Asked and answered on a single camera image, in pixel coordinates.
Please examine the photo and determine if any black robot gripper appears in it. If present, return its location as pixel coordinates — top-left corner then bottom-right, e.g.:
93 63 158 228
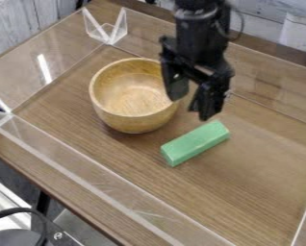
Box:
158 36 233 121

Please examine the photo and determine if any green rectangular block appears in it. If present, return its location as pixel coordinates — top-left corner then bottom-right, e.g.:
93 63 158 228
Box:
160 120 229 167

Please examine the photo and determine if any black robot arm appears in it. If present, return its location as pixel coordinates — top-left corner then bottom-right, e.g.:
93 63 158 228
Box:
158 0 235 121

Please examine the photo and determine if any brown wooden bowl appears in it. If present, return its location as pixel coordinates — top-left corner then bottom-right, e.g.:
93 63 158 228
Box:
88 58 178 134

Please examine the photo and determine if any white cylindrical container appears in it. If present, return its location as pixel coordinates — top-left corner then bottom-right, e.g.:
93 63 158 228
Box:
279 12 306 52

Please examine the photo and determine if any black table leg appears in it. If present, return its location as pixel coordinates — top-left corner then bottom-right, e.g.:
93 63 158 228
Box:
35 191 50 215

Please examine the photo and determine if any clear acrylic enclosure wall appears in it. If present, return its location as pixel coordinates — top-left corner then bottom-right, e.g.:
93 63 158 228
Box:
0 1 306 246

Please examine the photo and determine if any grey metal bracket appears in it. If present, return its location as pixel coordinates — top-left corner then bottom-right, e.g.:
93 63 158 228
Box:
30 209 85 246

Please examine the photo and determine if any black cable loop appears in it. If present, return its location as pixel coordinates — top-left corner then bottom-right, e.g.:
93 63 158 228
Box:
0 207 50 246

